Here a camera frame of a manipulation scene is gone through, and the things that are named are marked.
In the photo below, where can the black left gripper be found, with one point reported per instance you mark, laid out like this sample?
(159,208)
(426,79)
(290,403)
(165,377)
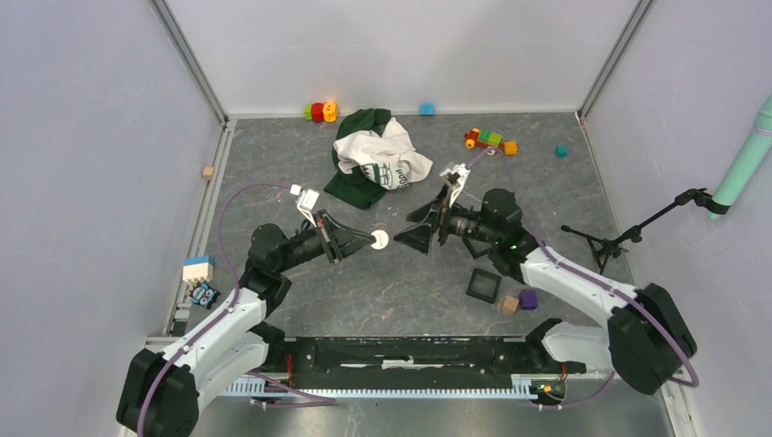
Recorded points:
(339,230)

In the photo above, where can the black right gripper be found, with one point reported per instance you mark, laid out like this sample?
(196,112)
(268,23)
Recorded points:
(420,237)

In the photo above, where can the white round brooch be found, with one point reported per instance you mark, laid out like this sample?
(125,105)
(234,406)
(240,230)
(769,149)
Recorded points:
(381,239)

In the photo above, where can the white and green t-shirt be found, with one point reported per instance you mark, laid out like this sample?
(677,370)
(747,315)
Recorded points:
(373,154)

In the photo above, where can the black square frame tray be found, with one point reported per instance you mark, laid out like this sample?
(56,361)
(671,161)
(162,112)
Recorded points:
(476,248)
(483,285)

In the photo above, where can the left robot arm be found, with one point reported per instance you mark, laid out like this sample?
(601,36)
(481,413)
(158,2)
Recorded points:
(165,391)

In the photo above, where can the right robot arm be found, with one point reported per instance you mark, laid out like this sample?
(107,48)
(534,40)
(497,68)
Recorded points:
(649,342)

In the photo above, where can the colourful toy block train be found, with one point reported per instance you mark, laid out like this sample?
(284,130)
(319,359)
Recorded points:
(491,141)

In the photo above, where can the blue round toy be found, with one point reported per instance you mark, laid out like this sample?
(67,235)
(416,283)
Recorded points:
(426,109)

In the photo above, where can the purple cube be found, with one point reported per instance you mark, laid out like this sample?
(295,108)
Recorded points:
(528,299)

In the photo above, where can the red green orange toy stack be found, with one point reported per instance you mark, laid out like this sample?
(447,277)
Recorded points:
(321,112)

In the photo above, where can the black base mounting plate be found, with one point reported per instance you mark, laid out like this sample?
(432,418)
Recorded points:
(407,363)

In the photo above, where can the teal cube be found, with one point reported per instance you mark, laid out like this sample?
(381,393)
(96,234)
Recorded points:
(561,151)

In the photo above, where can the blue and white block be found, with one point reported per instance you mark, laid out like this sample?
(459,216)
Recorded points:
(198,270)

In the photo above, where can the blue owl toy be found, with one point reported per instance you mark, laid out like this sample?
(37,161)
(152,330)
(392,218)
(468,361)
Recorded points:
(203,295)

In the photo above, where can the black tripod stand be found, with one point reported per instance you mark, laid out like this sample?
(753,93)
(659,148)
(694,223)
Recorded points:
(605,249)

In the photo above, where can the teal padded pole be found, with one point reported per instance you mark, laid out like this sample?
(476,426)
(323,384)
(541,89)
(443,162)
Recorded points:
(747,160)

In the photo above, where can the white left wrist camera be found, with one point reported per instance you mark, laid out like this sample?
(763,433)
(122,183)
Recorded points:
(306,198)

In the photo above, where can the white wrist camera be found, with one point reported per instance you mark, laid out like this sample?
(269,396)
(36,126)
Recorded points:
(306,198)
(455,179)

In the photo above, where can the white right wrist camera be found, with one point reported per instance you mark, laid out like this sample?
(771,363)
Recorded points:
(455,179)

